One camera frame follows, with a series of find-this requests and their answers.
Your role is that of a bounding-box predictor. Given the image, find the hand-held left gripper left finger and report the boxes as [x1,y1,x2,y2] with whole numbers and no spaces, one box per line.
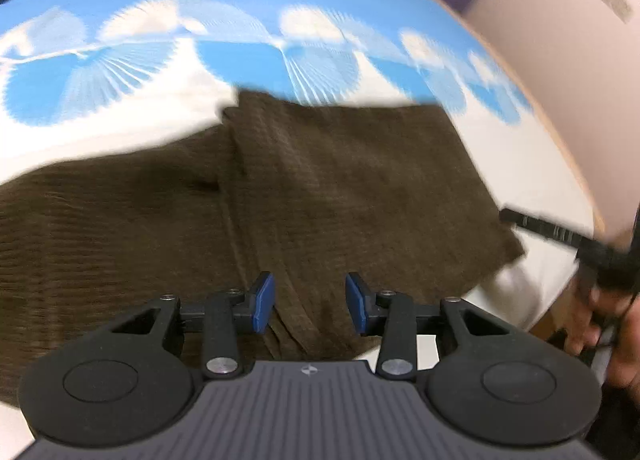
[107,271,277,381]

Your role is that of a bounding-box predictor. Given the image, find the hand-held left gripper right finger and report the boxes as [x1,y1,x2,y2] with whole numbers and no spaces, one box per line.
[345,271,512,381]

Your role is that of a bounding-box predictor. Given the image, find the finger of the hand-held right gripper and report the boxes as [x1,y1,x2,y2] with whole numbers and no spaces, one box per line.
[499,207,596,250]

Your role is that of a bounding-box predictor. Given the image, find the brown corduroy pants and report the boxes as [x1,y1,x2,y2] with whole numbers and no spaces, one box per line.
[0,89,526,406]

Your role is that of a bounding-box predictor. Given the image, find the person's right hand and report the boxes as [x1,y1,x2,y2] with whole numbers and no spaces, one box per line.
[564,265,640,390]

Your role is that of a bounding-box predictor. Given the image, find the wooden bed edge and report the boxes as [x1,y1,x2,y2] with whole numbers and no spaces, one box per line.
[385,0,608,241]

